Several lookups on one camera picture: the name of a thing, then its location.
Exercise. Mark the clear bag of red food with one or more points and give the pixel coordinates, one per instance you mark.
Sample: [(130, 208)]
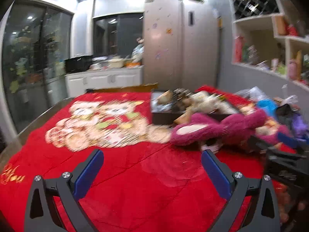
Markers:
[(251, 94)]

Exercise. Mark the silver refrigerator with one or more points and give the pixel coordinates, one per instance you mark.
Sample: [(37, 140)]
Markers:
[(169, 53)]

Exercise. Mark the red bear printed blanket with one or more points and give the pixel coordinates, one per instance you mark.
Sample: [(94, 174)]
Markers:
[(144, 186)]

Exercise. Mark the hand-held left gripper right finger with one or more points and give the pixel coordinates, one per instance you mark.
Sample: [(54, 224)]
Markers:
[(216, 176)]

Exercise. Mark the dark cardboard box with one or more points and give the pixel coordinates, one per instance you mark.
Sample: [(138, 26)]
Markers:
[(164, 119)]

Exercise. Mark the white kitchen cabinet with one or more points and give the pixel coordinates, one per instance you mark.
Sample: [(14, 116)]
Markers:
[(101, 79)]

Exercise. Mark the blue plastic bag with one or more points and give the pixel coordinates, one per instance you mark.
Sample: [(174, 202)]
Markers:
[(266, 106)]

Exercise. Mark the pink plush toy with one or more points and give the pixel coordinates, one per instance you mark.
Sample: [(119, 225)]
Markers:
[(205, 128)]

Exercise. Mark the gold triangular snack packet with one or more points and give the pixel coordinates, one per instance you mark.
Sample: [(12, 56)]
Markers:
[(183, 118)]

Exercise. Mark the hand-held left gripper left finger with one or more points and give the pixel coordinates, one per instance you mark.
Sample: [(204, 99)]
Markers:
[(88, 174)]

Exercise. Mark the purple cloth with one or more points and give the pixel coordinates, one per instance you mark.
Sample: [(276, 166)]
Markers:
[(299, 125)]

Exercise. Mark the glass sliding door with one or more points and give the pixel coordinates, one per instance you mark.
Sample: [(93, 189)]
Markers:
[(36, 65)]

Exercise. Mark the kitchen window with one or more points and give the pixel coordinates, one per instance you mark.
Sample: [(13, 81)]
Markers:
[(118, 33)]

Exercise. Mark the black microwave oven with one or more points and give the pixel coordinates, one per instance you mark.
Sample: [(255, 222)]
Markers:
[(78, 64)]

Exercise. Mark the white wall shelf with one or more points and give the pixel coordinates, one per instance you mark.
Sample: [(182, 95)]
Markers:
[(256, 18)]

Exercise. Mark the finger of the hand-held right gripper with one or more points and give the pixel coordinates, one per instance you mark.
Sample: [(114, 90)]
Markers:
[(288, 139), (260, 146)]

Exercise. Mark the clear plastic bag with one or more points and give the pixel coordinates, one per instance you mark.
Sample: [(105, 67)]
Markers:
[(289, 99)]

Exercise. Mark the red box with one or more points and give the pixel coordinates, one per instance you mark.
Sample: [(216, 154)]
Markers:
[(238, 49)]

